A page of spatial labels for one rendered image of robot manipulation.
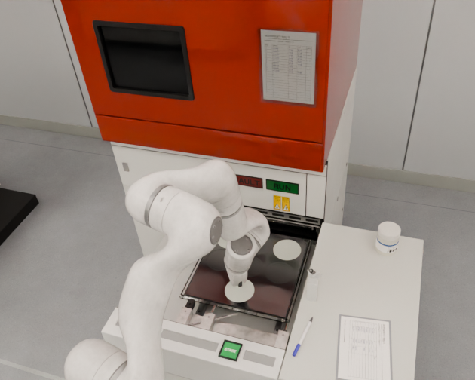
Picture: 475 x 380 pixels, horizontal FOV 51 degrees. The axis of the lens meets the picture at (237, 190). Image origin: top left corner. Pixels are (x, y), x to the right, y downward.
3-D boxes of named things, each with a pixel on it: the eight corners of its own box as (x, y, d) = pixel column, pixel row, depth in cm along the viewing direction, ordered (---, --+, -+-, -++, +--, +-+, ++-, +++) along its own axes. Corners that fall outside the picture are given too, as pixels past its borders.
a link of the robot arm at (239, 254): (238, 237, 153) (219, 259, 150) (241, 222, 141) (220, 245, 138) (259, 255, 151) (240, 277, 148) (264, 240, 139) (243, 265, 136)
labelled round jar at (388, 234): (376, 239, 169) (379, 219, 163) (397, 243, 167) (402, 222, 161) (373, 254, 164) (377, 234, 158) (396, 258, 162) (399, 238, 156)
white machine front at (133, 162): (133, 208, 211) (111, 130, 185) (323, 243, 189) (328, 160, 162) (130, 213, 209) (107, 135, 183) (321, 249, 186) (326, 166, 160)
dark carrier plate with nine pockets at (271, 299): (219, 225, 190) (219, 223, 189) (308, 241, 180) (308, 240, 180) (185, 295, 166) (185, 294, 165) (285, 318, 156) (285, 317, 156)
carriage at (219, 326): (182, 316, 164) (181, 311, 163) (289, 342, 154) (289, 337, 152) (173, 336, 159) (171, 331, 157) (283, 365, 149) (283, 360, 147)
